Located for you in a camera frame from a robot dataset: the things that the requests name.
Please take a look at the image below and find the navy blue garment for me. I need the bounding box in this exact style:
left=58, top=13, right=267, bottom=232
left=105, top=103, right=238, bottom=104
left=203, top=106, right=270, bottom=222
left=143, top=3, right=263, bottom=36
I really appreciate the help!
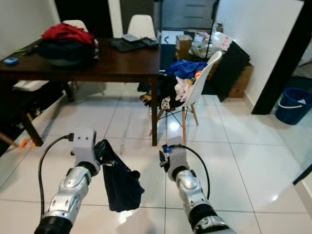
left=95, top=139, right=146, bottom=213

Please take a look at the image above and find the black clothes pile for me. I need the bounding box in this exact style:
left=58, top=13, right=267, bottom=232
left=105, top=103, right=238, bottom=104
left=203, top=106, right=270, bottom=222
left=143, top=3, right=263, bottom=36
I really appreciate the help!
left=138, top=75, right=181, bottom=113

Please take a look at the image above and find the white garment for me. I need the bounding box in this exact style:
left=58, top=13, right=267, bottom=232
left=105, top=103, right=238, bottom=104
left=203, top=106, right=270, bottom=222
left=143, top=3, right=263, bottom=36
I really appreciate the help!
left=175, top=77, right=198, bottom=103

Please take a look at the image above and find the small orange object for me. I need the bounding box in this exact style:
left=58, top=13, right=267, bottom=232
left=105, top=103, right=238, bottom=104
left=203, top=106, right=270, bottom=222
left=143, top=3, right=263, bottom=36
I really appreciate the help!
left=18, top=137, right=36, bottom=149

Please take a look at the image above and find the dark wooden table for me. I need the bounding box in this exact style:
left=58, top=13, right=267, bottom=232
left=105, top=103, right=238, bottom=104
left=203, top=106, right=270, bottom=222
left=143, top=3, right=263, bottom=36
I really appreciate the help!
left=0, top=38, right=161, bottom=147

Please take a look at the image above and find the white chair with wooden legs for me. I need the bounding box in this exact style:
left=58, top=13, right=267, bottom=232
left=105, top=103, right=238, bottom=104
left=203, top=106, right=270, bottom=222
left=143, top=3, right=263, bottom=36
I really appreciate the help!
left=148, top=50, right=223, bottom=145

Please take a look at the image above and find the bright blue garment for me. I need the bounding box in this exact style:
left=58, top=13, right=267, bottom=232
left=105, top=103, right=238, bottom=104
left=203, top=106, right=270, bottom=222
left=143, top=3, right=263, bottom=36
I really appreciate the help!
left=164, top=59, right=208, bottom=80

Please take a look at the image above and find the dark laundry basket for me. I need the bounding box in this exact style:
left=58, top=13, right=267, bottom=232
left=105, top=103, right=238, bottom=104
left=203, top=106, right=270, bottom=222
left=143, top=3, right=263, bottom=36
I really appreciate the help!
left=36, top=39, right=99, bottom=67

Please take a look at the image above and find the flat brown cardboard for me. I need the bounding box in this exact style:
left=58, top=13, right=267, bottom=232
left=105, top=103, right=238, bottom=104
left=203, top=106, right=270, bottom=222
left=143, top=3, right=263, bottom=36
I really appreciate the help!
left=229, top=64, right=254, bottom=98

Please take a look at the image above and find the black flat panel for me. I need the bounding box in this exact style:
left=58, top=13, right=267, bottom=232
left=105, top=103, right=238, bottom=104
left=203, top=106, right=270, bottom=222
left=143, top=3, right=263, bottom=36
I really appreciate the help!
left=207, top=41, right=250, bottom=96

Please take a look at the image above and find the brown cardboard box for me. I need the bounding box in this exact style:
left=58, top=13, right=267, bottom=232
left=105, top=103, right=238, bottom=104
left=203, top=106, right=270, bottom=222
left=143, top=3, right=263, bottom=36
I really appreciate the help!
left=175, top=35, right=194, bottom=62

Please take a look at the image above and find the flat black bag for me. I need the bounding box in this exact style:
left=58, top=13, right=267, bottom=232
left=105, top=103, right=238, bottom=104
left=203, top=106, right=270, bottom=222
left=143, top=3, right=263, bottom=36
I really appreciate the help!
left=109, top=34, right=159, bottom=52

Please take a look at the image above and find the white printed plastic bag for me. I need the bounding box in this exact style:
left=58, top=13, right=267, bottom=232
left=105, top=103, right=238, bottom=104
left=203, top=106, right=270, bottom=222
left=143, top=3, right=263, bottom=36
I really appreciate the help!
left=190, top=31, right=233, bottom=59

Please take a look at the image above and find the small blue object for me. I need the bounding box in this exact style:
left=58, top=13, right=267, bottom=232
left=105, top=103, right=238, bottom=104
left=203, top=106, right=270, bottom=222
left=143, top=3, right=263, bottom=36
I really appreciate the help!
left=3, top=57, right=20, bottom=66

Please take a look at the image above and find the white plastic chair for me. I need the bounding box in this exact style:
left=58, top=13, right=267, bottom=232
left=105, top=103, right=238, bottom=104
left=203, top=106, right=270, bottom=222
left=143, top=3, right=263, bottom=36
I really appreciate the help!
left=62, top=19, right=89, bottom=30
left=126, top=14, right=157, bottom=40

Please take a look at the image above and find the blue plastic bucket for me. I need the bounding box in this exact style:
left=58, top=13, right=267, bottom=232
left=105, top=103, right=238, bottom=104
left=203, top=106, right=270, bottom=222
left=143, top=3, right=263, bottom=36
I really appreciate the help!
left=274, top=87, right=312, bottom=126

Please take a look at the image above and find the grey drawer cabinet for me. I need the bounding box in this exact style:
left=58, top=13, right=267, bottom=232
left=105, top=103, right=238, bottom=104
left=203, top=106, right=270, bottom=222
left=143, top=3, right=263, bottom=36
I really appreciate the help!
left=160, top=0, right=218, bottom=30

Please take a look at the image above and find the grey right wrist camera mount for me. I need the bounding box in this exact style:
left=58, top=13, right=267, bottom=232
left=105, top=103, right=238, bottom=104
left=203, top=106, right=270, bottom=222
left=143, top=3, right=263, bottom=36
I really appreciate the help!
left=168, top=143, right=189, bottom=174

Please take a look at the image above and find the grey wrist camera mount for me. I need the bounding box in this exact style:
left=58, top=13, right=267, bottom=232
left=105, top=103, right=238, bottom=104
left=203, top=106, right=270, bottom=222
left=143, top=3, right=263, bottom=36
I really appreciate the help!
left=168, top=143, right=189, bottom=174
left=73, top=129, right=98, bottom=167

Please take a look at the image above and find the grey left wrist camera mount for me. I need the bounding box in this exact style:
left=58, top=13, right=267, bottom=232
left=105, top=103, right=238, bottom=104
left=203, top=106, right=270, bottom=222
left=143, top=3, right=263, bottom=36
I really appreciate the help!
left=73, top=129, right=98, bottom=167

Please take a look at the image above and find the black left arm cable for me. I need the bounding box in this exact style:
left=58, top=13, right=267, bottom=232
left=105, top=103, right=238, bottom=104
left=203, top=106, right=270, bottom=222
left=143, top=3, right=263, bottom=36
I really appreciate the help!
left=39, top=135, right=77, bottom=221

